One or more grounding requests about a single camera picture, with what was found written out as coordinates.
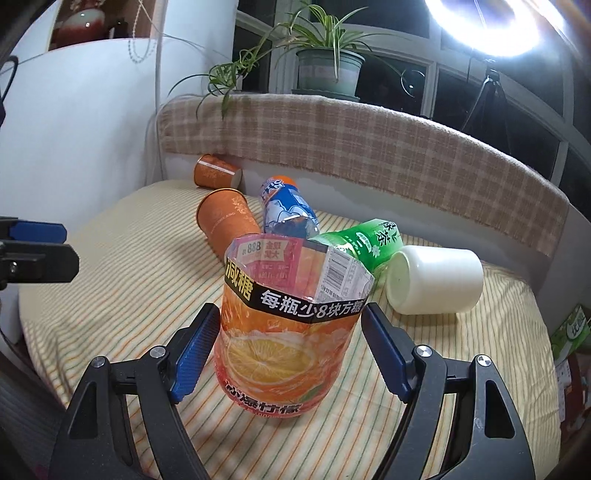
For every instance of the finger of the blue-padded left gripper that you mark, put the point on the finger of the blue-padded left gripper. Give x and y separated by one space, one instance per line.
15 229

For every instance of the orange juice cut bottle cup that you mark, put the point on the orange juice cut bottle cup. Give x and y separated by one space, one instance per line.
288 310

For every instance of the white plastic cup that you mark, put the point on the white plastic cup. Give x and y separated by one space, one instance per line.
423 280

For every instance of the orange paper cup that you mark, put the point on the orange paper cup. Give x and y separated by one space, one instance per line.
224 215
211 172

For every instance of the green tea cut bottle cup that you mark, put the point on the green tea cut bottle cup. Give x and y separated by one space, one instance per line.
373 243

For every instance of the blue label cut bottle cup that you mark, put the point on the blue label cut bottle cup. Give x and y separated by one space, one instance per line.
286 213

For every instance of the dark red cardboard box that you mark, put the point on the dark red cardboard box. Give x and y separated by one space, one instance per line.
573 379

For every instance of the striped yellow mattress cover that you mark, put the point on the striped yellow mattress cover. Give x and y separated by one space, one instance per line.
146 269

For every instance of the green paper bag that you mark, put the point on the green paper bag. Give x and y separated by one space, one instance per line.
573 335

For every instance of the red white ceramic vase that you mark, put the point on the red white ceramic vase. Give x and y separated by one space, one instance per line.
78 21

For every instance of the beige plaid blanket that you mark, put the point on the beige plaid blanket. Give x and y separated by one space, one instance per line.
411 157

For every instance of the black light tripod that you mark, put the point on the black light tripod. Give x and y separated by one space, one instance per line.
487 119

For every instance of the potted spider plant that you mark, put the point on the potted spider plant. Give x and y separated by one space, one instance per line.
330 55

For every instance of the ring light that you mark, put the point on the ring light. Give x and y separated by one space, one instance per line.
504 29

